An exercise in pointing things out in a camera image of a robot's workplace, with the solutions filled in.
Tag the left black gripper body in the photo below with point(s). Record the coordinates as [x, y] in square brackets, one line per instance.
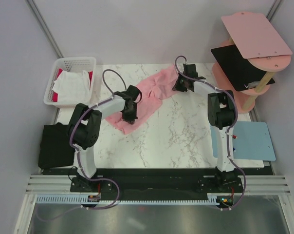
[130, 115]

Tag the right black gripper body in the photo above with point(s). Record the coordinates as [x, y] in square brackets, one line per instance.
[179, 85]

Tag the pink t shirt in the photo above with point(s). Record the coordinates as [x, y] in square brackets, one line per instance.
[155, 89]

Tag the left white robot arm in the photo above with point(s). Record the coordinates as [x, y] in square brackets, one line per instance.
[85, 125]

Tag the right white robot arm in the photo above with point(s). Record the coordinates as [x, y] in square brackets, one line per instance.
[222, 116]

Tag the black board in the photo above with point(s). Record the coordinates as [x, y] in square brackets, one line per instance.
[239, 71]

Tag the white t shirt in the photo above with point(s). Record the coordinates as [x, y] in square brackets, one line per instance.
[72, 85]

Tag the white plastic basket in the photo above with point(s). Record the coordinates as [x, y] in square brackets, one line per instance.
[72, 81]

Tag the pink tiered shelf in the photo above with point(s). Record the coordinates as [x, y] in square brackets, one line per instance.
[258, 42]

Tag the light blue mat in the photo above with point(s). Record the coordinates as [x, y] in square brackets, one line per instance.
[253, 142]

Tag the black t shirt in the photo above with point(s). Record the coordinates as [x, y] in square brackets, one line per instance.
[55, 150]

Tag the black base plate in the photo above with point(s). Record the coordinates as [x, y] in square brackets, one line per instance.
[146, 184]

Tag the white cable duct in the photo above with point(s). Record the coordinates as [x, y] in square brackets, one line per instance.
[92, 200]

